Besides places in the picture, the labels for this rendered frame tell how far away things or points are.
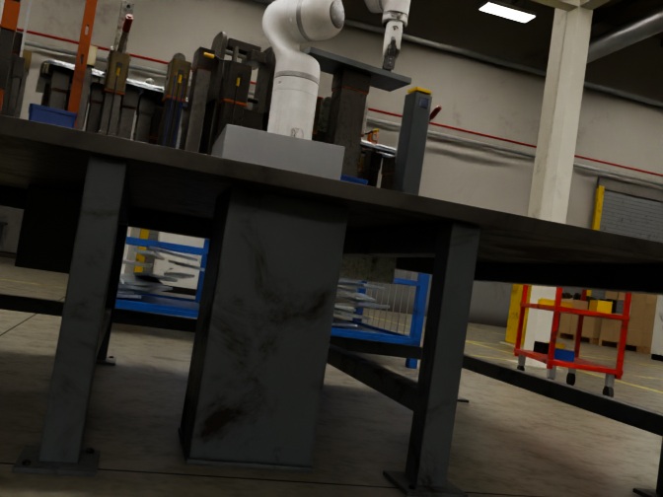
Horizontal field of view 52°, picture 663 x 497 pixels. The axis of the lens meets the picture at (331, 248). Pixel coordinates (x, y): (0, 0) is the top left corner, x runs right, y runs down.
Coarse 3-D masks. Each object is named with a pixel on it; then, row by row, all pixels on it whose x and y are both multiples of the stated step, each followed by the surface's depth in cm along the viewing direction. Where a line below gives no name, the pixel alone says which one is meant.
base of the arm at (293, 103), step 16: (288, 80) 175; (304, 80) 176; (272, 96) 179; (288, 96) 175; (304, 96) 176; (272, 112) 177; (288, 112) 175; (304, 112) 176; (272, 128) 176; (288, 128) 174; (304, 128) 176
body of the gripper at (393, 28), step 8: (384, 24) 224; (392, 24) 219; (400, 24) 219; (392, 32) 219; (400, 32) 219; (384, 40) 224; (400, 40) 219; (384, 48) 222; (400, 48) 219; (384, 56) 226
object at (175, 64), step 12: (180, 60) 205; (168, 72) 208; (180, 72) 205; (168, 84) 205; (180, 84) 205; (168, 96) 204; (180, 96) 205; (168, 108) 205; (180, 108) 205; (168, 120) 203; (180, 120) 206; (168, 132) 205; (168, 144) 204
